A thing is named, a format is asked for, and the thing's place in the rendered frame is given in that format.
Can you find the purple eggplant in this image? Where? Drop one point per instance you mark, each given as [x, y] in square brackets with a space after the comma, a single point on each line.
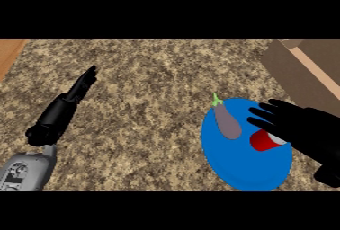
[227, 121]

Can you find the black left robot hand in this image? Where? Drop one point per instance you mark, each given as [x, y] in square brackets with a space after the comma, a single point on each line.
[54, 118]

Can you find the blue plate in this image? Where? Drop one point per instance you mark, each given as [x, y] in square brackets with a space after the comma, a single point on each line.
[241, 155]

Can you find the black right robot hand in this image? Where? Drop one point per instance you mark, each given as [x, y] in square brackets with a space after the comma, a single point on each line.
[309, 131]

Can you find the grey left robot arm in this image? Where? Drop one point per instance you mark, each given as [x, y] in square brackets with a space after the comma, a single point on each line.
[23, 172]

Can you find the brown cardboard box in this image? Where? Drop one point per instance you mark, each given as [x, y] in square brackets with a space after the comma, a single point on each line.
[309, 72]

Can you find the red can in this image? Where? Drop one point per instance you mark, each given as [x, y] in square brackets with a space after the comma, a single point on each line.
[263, 142]

